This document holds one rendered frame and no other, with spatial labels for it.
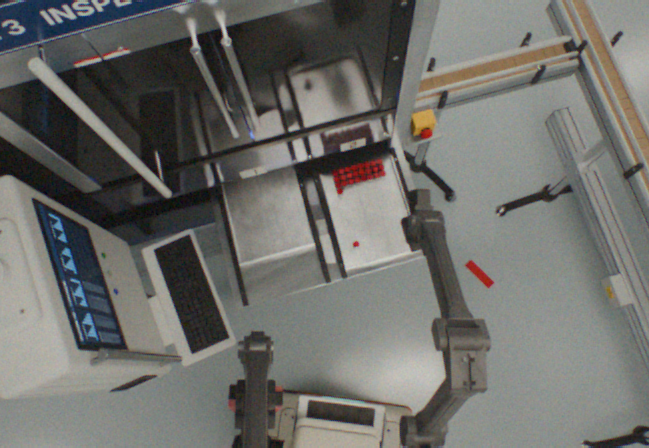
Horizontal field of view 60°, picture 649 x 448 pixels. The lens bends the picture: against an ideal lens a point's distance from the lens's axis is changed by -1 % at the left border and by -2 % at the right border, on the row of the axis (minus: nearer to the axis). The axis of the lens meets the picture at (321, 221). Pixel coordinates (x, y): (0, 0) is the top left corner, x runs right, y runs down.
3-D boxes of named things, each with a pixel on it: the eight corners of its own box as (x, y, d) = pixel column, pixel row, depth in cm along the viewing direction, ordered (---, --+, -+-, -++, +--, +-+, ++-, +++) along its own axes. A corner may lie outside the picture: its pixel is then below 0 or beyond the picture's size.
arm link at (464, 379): (450, 386, 107) (500, 387, 108) (439, 322, 115) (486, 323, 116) (401, 451, 143) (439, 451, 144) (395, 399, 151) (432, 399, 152)
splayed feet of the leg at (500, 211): (492, 205, 283) (499, 197, 270) (584, 180, 285) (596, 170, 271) (497, 220, 281) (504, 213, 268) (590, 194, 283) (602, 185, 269)
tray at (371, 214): (320, 177, 199) (319, 174, 195) (391, 158, 199) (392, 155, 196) (345, 269, 190) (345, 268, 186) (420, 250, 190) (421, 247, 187)
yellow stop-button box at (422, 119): (407, 118, 194) (409, 109, 187) (427, 113, 194) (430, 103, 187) (414, 137, 192) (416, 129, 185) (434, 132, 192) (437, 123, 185)
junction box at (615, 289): (599, 280, 227) (608, 276, 218) (610, 276, 227) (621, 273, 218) (610, 308, 224) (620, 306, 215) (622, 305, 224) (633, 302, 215)
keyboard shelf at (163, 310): (122, 259, 205) (119, 258, 202) (192, 228, 207) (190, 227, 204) (162, 376, 194) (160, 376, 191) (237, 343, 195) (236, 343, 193)
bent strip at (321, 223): (316, 224, 194) (315, 220, 189) (325, 222, 194) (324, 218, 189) (326, 263, 191) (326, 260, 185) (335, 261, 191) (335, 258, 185)
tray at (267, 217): (219, 174, 201) (216, 171, 197) (289, 155, 201) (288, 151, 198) (240, 265, 192) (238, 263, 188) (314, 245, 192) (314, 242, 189)
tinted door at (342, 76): (255, 141, 167) (208, 25, 111) (394, 103, 168) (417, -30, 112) (255, 143, 167) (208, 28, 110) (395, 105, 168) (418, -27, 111)
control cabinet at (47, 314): (80, 261, 203) (-76, 197, 127) (129, 239, 204) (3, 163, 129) (124, 394, 190) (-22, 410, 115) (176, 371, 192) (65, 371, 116)
